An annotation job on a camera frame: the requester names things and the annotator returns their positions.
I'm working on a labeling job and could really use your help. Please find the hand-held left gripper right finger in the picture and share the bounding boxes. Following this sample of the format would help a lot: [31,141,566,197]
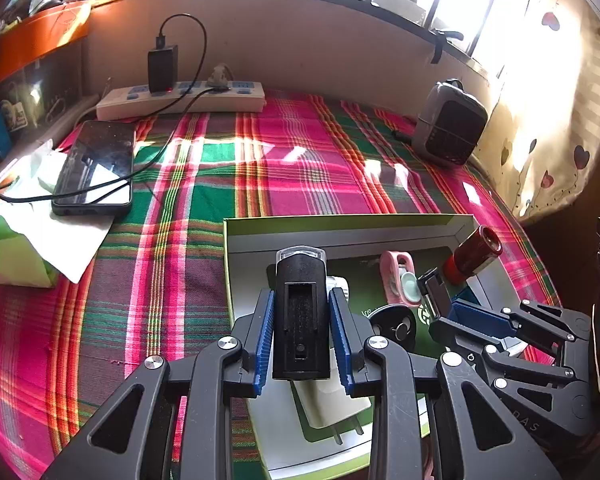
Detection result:
[329,287,561,480]

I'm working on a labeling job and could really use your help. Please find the black smartphone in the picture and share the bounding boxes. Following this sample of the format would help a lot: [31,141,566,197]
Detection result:
[51,120,137,217]

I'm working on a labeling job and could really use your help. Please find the black charging cable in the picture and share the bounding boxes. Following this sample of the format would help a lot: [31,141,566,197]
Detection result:
[0,14,231,206]

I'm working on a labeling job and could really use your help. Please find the black strap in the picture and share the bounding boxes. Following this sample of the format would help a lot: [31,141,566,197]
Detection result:
[430,29,465,65]

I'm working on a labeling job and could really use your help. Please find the black rectangular device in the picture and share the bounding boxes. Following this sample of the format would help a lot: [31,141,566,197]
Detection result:
[271,247,331,381]

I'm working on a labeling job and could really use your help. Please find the black clip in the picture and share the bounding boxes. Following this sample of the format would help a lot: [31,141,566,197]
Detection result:
[417,267,453,320]

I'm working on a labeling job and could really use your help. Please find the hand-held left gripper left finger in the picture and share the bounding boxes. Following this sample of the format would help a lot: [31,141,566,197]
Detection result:
[42,289,276,480]

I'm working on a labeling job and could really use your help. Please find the black charger brick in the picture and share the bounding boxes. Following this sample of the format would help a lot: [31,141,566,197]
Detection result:
[146,35,179,96]

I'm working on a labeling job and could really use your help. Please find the pink white small gadget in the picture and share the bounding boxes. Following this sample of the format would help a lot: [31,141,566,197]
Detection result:
[379,251,423,308]

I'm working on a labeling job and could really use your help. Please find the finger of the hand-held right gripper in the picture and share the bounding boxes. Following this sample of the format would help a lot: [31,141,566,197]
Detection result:
[429,320,588,396]
[447,299,593,348]

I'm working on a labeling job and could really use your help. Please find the grey plug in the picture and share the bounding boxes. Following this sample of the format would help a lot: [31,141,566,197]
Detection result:
[206,64,234,90]

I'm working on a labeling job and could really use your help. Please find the heart print curtain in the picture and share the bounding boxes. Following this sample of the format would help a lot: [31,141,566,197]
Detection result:
[480,0,600,223]

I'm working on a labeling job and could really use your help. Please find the orange box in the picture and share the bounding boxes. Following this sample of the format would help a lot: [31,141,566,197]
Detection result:
[0,1,92,86]

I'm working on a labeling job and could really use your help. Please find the white power strip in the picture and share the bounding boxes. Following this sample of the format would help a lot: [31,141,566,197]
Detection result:
[96,80,267,122]

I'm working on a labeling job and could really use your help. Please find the green tissue pack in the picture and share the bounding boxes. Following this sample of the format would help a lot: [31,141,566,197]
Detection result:
[0,142,113,288]

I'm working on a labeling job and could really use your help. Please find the black and white round device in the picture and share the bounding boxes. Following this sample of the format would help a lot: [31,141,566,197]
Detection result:
[370,307,417,351]

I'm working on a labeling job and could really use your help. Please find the plaid blanket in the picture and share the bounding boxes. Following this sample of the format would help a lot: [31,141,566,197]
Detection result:
[0,95,561,480]

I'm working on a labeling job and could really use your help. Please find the white charger plug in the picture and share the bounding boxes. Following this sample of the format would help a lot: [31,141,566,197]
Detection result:
[291,274,373,446]

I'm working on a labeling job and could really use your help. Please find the green cardboard box tray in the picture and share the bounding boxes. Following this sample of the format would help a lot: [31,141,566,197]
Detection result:
[222,213,486,480]

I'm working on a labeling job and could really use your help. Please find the red jar with yellow label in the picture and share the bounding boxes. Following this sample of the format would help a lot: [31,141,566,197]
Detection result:
[442,226,503,286]

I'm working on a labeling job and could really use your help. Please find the grey portable heater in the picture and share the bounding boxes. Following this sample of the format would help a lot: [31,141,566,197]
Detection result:
[411,79,488,167]

